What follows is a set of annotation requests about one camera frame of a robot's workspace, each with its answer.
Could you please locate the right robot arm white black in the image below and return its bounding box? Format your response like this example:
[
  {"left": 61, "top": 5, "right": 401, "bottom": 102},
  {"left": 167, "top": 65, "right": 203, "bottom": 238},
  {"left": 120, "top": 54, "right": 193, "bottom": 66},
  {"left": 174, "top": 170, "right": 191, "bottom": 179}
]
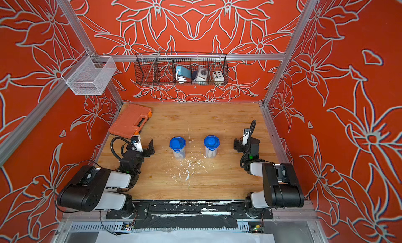
[{"left": 233, "top": 120, "right": 305, "bottom": 211}]

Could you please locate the white button box in basket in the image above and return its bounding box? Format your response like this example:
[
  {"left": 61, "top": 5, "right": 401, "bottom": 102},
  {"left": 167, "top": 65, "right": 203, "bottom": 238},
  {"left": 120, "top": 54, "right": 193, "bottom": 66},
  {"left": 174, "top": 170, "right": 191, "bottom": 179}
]
[{"left": 211, "top": 70, "right": 225, "bottom": 84}]

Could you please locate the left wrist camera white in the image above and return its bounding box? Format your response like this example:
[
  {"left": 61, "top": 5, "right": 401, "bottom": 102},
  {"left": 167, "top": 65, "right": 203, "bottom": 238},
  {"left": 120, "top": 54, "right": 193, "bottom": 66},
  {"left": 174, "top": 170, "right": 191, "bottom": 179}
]
[{"left": 131, "top": 135, "right": 143, "bottom": 152}]

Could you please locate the black wire wall basket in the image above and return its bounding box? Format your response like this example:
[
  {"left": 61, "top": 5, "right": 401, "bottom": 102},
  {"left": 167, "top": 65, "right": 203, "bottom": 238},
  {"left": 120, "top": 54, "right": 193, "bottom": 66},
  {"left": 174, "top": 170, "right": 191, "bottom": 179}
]
[{"left": 134, "top": 51, "right": 229, "bottom": 86}]

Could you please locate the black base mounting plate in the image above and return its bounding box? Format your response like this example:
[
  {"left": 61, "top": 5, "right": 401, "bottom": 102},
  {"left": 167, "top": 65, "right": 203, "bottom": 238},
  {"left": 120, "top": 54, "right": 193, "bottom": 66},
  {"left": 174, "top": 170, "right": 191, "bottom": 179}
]
[{"left": 106, "top": 200, "right": 273, "bottom": 232}]

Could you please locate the white grey device in basket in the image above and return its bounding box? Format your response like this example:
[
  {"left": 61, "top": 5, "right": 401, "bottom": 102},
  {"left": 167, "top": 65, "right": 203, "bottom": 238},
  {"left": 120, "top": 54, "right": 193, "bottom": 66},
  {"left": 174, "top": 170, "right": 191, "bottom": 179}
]
[{"left": 192, "top": 67, "right": 209, "bottom": 84}]

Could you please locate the orange plastic tool case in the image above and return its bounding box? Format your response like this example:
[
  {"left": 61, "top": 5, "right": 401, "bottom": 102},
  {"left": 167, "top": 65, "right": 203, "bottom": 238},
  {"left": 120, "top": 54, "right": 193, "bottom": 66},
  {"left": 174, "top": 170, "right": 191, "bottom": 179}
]
[{"left": 109, "top": 103, "right": 152, "bottom": 138}]

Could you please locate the left clear cup blue lid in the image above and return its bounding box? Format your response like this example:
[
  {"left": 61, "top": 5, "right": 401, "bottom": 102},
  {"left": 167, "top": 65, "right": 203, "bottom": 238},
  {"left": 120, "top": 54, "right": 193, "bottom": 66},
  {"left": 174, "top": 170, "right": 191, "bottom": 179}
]
[{"left": 169, "top": 136, "right": 186, "bottom": 159}]

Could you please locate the blue white item in basket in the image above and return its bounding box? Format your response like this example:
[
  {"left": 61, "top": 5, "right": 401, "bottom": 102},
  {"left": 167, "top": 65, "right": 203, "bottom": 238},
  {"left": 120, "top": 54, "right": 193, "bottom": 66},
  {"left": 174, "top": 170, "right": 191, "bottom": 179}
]
[{"left": 175, "top": 66, "right": 192, "bottom": 84}]

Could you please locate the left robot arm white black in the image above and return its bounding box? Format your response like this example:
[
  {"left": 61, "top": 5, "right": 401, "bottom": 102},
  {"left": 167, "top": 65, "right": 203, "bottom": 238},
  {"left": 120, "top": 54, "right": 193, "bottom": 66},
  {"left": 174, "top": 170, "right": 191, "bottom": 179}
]
[{"left": 55, "top": 135, "right": 155, "bottom": 217}]

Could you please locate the clear plastic wall bin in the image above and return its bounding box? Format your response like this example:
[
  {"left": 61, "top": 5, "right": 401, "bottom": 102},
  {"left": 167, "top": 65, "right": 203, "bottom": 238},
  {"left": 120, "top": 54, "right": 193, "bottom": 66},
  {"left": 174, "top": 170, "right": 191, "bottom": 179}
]
[{"left": 61, "top": 56, "right": 117, "bottom": 96}]

